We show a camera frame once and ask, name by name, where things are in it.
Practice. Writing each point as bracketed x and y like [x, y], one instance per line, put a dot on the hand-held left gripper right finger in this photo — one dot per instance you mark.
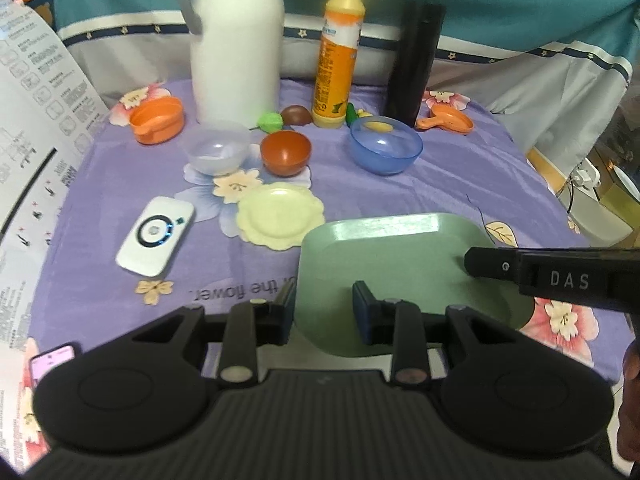
[361, 310]

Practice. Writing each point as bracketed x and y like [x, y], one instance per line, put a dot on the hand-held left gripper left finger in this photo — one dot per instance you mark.
[289, 310]

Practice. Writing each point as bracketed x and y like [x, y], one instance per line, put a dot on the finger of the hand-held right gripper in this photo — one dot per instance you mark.
[492, 264]

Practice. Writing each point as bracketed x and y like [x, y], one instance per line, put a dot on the green square plate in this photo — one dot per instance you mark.
[390, 255]

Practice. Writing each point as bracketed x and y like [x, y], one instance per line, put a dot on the yellow flower-shaped plate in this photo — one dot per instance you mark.
[280, 215]

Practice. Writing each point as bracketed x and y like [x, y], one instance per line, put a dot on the blue plastic bowl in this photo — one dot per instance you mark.
[385, 152]

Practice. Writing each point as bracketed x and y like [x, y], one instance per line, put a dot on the orange-brown bowl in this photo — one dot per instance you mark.
[285, 152]

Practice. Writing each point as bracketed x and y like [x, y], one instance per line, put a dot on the clear plastic bowl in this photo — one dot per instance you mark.
[216, 149]

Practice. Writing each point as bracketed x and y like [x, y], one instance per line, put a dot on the person's right hand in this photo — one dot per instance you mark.
[632, 400]

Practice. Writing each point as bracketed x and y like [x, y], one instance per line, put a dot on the white round appliance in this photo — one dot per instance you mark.
[600, 220]

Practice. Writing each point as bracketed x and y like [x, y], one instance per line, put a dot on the purple floral tablecloth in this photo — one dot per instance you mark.
[450, 185]

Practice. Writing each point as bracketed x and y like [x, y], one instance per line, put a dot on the white power strip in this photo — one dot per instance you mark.
[585, 177]

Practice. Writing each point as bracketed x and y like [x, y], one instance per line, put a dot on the orange toy frying pan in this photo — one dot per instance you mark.
[450, 120]

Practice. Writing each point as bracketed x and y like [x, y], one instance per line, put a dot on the white oval device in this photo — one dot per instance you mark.
[155, 235]

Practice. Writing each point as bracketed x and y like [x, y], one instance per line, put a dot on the grey cloth with yellow band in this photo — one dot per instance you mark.
[525, 90]

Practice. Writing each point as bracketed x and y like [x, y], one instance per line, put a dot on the yellow toy banana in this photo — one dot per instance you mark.
[378, 125]

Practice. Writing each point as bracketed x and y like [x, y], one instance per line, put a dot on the green toy fruit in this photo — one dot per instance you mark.
[270, 121]

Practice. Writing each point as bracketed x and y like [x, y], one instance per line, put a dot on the brown toy fruit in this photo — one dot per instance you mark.
[296, 114]

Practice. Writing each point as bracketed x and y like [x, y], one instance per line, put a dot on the green toy vegetable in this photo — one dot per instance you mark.
[351, 114]

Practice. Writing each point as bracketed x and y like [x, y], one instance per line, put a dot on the black tumbler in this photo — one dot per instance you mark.
[414, 60]

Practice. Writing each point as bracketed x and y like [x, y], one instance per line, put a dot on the orange toy pot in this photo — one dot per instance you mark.
[156, 120]

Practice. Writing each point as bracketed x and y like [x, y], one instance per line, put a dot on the smartphone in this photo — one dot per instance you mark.
[52, 362]

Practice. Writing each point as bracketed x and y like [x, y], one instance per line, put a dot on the orange and yellow bottle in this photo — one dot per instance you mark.
[336, 60]

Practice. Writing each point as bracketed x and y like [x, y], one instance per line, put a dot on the white thermos jug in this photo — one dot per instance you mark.
[235, 45]

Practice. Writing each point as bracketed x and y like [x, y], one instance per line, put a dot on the printed instruction sheet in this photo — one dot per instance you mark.
[40, 160]

